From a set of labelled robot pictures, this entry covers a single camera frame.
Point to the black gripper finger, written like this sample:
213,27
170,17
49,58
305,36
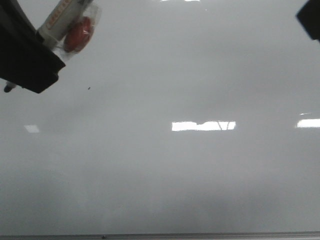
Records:
24,60
309,18

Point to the black white whiteboard marker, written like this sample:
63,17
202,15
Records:
55,26

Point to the white glossy whiteboard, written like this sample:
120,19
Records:
178,117

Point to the grey aluminium whiteboard frame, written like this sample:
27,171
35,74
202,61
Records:
300,235

